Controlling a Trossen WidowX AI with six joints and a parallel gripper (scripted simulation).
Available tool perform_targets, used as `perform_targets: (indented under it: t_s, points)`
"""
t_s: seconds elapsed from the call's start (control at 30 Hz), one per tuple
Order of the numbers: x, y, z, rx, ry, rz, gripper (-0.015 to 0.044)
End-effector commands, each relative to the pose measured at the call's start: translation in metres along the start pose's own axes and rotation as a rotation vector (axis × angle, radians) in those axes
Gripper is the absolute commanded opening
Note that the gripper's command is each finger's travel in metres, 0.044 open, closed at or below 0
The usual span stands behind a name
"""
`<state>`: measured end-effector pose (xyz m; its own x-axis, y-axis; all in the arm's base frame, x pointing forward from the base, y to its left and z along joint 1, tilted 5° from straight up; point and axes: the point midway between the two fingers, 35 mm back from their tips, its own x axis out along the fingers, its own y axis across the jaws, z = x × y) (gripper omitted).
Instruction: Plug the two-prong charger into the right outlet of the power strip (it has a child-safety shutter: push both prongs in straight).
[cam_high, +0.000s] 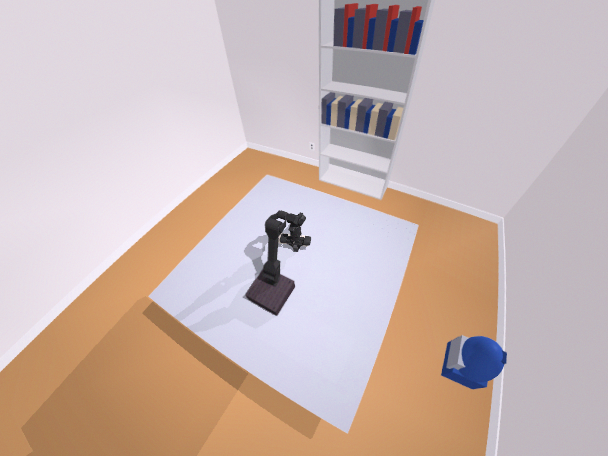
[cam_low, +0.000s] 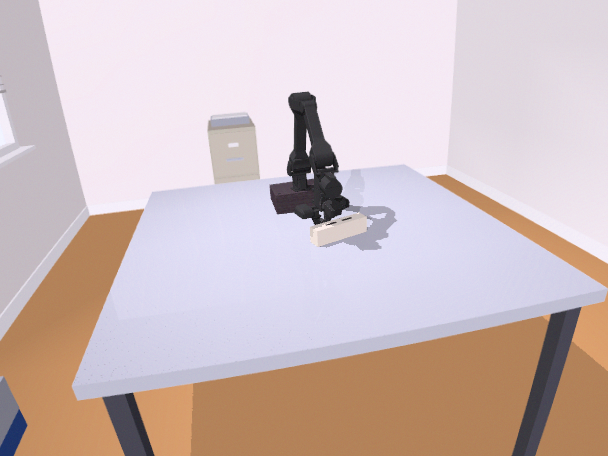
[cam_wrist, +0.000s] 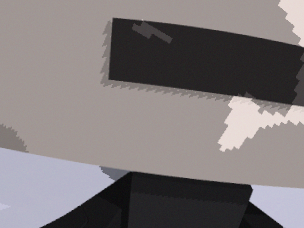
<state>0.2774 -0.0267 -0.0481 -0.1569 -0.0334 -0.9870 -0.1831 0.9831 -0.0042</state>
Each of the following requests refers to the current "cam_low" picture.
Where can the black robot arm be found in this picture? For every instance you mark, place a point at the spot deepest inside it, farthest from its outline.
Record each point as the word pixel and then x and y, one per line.
pixel 304 107

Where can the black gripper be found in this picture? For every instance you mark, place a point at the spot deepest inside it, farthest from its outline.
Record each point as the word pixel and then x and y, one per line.
pixel 305 212

